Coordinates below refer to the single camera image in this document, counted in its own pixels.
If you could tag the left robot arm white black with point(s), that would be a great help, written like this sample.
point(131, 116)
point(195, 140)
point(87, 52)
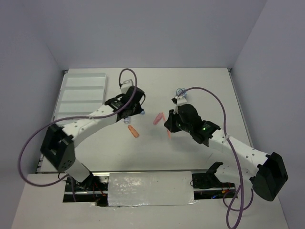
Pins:
point(60, 142)

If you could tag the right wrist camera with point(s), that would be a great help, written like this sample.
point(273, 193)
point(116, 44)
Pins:
point(178, 101)

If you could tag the blue paint jar far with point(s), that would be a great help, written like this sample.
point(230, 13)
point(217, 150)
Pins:
point(181, 92)

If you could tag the orange plastic case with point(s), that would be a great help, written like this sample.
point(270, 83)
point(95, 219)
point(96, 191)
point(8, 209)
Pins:
point(133, 131)

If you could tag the white compartment tray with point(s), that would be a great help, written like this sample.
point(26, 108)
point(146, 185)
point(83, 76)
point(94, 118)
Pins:
point(80, 94)

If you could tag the clear spray bottle blue cap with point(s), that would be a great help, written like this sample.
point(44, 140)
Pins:
point(127, 120)

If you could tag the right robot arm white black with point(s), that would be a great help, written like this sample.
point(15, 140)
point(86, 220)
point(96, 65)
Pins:
point(267, 171)

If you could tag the orange highlighter pen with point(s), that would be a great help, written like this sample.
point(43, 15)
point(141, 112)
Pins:
point(169, 134)

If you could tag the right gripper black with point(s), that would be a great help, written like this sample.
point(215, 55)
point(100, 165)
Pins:
point(169, 123)

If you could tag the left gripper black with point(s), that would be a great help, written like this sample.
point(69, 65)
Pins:
point(138, 110)

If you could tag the pink plastic case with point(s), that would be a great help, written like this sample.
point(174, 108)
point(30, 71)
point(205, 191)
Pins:
point(159, 117)

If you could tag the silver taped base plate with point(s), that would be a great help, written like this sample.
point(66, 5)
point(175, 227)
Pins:
point(150, 189)

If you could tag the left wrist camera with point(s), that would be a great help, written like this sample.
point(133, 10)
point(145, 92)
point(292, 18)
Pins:
point(126, 85)

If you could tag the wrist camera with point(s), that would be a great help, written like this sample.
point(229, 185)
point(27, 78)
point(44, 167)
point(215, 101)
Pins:
point(126, 85)
point(178, 101)

